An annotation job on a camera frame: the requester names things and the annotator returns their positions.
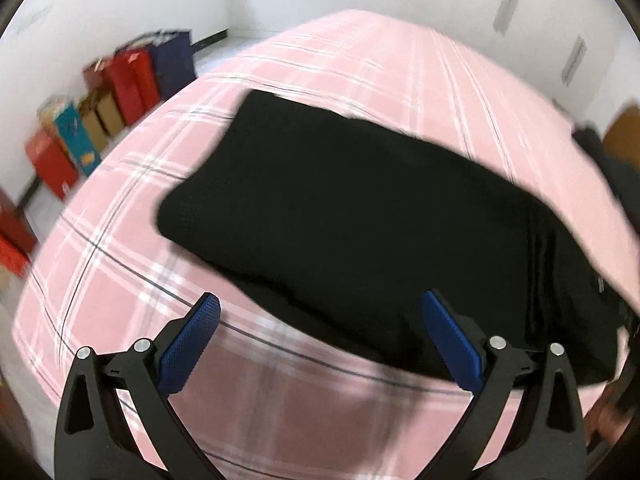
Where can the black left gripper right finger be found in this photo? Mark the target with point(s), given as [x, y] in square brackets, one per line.
[546, 438]

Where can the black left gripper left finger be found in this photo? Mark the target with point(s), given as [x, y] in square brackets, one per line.
[92, 438]

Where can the black pants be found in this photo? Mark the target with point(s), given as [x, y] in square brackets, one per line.
[338, 227]

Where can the pink plaid bed sheet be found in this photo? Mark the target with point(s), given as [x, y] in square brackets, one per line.
[267, 401]

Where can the red box near bed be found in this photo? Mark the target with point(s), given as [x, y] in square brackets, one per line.
[17, 238]

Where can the black clothes pile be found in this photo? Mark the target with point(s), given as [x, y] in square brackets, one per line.
[622, 178]

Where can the wooden headboard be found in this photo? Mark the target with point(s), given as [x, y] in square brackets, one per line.
[622, 140]

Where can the dark blue gift bag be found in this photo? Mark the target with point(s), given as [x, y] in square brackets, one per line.
[172, 58]

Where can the white wardrobe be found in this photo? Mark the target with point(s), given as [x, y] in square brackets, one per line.
[581, 54]

